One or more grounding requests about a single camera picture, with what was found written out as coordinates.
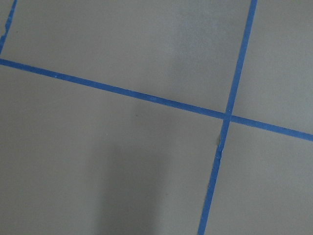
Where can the blue tape line lengthwise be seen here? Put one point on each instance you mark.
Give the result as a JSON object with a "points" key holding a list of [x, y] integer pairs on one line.
{"points": [[234, 85]]}

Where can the blue tape line crosswise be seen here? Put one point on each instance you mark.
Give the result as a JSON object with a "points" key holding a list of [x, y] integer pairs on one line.
{"points": [[159, 100]]}

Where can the blue tape line far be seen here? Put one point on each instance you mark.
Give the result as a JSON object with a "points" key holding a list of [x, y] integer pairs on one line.
{"points": [[7, 25]]}

